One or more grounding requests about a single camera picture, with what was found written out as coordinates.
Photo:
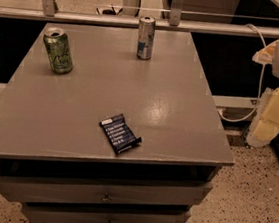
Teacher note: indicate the green soda can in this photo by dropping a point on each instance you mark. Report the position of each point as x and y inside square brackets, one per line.
[57, 47]

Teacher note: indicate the metal railing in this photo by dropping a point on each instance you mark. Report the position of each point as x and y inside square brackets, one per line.
[236, 17]

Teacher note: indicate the grey drawer cabinet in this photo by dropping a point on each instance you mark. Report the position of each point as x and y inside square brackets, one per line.
[55, 158]

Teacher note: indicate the dark blue snack packet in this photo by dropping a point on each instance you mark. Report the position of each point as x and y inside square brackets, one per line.
[120, 136]

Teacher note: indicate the silver blue redbull can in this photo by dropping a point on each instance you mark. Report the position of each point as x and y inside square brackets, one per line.
[146, 37]

